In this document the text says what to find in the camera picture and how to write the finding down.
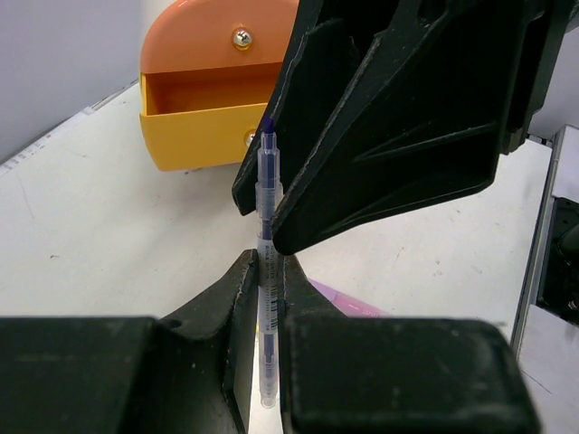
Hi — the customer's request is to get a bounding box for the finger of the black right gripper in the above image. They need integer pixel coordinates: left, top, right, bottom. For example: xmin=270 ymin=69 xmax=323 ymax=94
xmin=272 ymin=1 xmax=527 ymax=255
xmin=231 ymin=0 xmax=403 ymax=216

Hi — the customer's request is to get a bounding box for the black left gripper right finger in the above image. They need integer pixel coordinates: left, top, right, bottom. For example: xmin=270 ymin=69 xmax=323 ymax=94
xmin=279 ymin=257 xmax=542 ymax=433

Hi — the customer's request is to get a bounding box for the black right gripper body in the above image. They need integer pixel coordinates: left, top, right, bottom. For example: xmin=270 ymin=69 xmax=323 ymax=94
xmin=500 ymin=1 xmax=578 ymax=154

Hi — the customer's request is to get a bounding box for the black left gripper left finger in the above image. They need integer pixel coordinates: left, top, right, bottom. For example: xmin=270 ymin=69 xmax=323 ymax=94
xmin=1 ymin=250 xmax=258 ymax=433

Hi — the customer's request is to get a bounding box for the round three-drawer storage box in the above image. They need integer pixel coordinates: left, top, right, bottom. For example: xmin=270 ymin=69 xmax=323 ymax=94
xmin=139 ymin=0 xmax=299 ymax=171

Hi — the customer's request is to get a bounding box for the grey gel pen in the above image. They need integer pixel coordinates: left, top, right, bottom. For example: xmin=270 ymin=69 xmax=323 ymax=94
xmin=255 ymin=118 xmax=282 ymax=409

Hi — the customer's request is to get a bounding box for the pink purple highlighter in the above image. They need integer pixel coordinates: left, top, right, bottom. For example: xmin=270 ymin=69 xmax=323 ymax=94
xmin=308 ymin=278 xmax=388 ymax=317

